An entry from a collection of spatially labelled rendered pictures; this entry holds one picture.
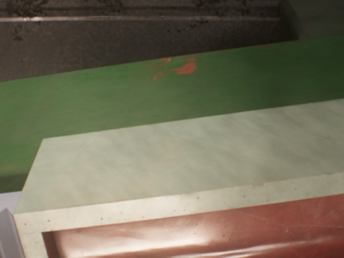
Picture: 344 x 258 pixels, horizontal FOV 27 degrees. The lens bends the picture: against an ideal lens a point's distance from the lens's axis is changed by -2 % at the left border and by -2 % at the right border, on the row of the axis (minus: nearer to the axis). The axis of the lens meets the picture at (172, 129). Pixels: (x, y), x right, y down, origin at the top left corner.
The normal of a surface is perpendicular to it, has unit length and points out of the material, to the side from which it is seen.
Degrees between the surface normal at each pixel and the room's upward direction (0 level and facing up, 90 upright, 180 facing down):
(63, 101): 90
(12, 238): 61
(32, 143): 90
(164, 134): 90
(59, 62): 0
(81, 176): 90
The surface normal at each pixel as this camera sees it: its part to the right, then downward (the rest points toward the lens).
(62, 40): 0.00, 0.39
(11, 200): -0.15, -0.91
